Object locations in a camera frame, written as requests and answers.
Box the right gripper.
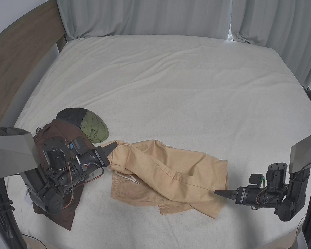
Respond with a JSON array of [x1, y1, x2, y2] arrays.
[[214, 186, 260, 205]]

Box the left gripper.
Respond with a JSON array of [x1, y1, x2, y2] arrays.
[[76, 142, 118, 172]]

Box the tan shorts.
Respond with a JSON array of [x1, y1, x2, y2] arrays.
[[107, 139, 230, 219]]

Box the bed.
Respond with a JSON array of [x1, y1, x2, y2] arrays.
[[0, 0, 311, 249]]

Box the green garment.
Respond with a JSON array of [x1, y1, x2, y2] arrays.
[[80, 110, 109, 144]]

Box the brown shorts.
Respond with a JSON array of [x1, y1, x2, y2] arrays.
[[32, 118, 97, 231]]

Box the black garment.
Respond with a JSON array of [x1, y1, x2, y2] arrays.
[[56, 108, 88, 130]]

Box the pale grey curtain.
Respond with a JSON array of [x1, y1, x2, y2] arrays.
[[53, 0, 234, 40], [231, 0, 311, 88]]

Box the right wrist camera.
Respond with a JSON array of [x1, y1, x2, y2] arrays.
[[249, 173, 265, 187]]

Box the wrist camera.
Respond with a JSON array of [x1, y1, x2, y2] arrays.
[[71, 136, 87, 155], [249, 173, 265, 187]]

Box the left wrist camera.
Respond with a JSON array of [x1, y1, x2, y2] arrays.
[[71, 136, 87, 155]]

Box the black cable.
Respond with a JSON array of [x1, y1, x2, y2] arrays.
[[21, 232, 48, 246]]

